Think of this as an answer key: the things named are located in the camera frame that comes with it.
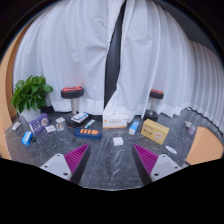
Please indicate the pleated white curtain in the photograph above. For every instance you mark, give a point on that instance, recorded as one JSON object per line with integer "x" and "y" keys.
{"x": 208, "y": 86}

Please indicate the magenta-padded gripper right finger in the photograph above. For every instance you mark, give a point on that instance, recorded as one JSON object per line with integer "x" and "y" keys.
{"x": 146, "y": 159}

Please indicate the small white packet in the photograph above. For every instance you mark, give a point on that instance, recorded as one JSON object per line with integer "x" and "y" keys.
{"x": 60, "y": 119}
{"x": 50, "y": 128}

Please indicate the flat blue and white box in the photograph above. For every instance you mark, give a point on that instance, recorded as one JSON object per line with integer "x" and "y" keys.
{"x": 79, "y": 117}

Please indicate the black and red bar stool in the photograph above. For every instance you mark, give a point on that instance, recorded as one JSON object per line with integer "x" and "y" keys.
{"x": 156, "y": 94}
{"x": 72, "y": 92}

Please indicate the purple box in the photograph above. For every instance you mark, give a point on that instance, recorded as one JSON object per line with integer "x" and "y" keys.
{"x": 39, "y": 124}

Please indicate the small blue and white carton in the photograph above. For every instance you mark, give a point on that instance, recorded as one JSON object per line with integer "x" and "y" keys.
{"x": 134, "y": 127}

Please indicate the green potted plant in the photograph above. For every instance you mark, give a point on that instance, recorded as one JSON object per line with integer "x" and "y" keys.
{"x": 31, "y": 93}

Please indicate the white and orange tissue box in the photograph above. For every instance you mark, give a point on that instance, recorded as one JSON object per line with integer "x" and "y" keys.
{"x": 115, "y": 121}

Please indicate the yellow cardboard box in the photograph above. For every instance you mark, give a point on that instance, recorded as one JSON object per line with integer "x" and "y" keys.
{"x": 155, "y": 131}

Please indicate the small blue box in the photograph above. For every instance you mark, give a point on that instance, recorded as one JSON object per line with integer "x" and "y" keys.
{"x": 26, "y": 138}

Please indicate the small white pack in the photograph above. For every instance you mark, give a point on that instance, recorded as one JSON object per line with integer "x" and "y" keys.
{"x": 16, "y": 126}

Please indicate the blue and white pen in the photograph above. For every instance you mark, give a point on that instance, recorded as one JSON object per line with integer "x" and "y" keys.
{"x": 89, "y": 124}

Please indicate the small clear packet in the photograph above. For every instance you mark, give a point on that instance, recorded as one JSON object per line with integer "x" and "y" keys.
{"x": 60, "y": 126}

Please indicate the white charger block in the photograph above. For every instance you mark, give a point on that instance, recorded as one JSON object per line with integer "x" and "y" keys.
{"x": 118, "y": 141}

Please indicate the small white tube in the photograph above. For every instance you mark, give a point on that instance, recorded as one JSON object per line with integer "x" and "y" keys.
{"x": 171, "y": 149}

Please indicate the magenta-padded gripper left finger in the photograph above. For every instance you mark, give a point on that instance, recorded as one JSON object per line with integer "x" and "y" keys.
{"x": 76, "y": 158}

